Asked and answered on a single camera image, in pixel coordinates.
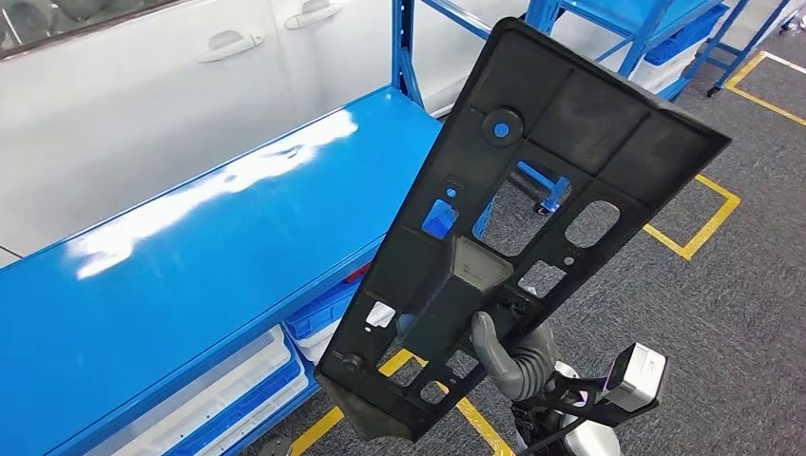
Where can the blue metal shelf rack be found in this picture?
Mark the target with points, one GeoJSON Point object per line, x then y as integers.
{"type": "Point", "coordinates": [629, 12]}
{"type": "Point", "coordinates": [220, 252]}

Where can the white plastic tray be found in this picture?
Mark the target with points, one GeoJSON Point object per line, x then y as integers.
{"type": "Point", "coordinates": [271, 418]}
{"type": "Point", "coordinates": [220, 390]}
{"type": "Point", "coordinates": [318, 345]}
{"type": "Point", "coordinates": [661, 69]}

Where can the white car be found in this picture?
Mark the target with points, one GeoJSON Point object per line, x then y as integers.
{"type": "Point", "coordinates": [157, 113]}

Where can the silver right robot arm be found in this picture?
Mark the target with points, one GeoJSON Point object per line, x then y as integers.
{"type": "Point", "coordinates": [592, 440]}

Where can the black plastic plate bracket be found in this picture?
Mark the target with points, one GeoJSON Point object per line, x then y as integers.
{"type": "Point", "coordinates": [567, 113]}

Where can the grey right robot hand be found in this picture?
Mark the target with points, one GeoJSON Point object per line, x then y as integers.
{"type": "Point", "coordinates": [522, 371]}

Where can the red part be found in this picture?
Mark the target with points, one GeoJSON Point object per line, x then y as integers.
{"type": "Point", "coordinates": [359, 274]}

